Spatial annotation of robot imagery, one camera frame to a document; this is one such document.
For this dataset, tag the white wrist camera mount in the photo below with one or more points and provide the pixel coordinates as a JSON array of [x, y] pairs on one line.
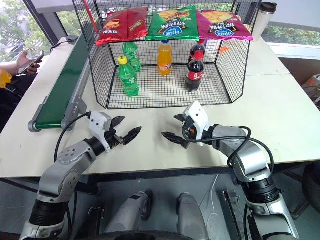
[[198, 116], [96, 123]]

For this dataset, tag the magenta chips bag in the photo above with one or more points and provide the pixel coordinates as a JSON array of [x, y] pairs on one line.
[[222, 26]]

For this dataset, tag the yellow object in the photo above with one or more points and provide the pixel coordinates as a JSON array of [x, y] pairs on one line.
[[4, 78]]

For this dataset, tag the silver robot leg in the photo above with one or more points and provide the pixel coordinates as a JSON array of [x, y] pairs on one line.
[[191, 215], [130, 212]]

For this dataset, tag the silver right robot leg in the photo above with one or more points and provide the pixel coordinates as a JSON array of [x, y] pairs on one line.
[[191, 215]]

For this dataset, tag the green chips bag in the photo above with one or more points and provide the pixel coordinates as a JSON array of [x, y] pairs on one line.
[[172, 25]]

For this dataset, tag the smartphone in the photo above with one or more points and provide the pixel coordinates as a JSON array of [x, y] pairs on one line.
[[33, 60]]

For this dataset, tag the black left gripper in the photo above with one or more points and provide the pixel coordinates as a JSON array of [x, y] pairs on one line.
[[112, 140]]

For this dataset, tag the green conveyor belt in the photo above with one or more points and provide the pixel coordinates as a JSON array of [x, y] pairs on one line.
[[67, 75]]

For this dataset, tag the red chips bag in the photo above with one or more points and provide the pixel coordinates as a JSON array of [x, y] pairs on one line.
[[112, 27], [137, 22]]

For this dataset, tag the small orange object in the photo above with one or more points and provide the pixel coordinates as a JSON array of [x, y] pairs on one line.
[[224, 49]]

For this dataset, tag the person's forearm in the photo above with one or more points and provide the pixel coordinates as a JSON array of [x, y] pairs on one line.
[[8, 68]]

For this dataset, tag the silver left robot leg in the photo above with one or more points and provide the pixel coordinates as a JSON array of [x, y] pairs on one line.
[[130, 212]]

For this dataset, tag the red pole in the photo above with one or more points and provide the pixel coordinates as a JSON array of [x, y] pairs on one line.
[[90, 15]]

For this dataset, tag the green soda bottle yellow cap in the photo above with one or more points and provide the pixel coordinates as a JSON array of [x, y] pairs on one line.
[[128, 80]]

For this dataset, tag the person's bare hand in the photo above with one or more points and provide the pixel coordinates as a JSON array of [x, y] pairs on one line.
[[23, 58]]

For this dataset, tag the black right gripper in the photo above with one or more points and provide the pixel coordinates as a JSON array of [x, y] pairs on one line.
[[189, 130]]

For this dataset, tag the grey power adapter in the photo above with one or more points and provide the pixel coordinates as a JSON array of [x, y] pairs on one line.
[[72, 39]]

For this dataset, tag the cola bottle red cap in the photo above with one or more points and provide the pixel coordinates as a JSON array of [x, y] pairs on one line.
[[196, 47], [194, 75]]

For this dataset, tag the orange soda bottle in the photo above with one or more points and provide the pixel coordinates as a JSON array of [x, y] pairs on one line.
[[164, 60]]

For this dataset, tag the cardboard box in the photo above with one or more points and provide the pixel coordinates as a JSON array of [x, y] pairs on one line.
[[311, 86]]

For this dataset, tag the person's dark trousers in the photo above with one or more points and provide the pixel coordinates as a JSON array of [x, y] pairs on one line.
[[12, 100]]

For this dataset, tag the dark rounded robot body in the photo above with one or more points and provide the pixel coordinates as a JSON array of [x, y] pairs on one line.
[[145, 236]]

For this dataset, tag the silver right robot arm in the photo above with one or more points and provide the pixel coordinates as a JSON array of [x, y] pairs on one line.
[[250, 155]]

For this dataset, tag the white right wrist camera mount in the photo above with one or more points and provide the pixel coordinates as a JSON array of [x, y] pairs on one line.
[[198, 116]]

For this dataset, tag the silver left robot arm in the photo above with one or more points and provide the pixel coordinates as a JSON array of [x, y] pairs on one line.
[[65, 162]]

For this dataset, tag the white travel mug black lid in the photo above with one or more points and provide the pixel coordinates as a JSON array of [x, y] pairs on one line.
[[262, 22]]

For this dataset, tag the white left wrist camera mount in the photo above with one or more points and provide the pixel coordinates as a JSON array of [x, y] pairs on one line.
[[96, 123]]

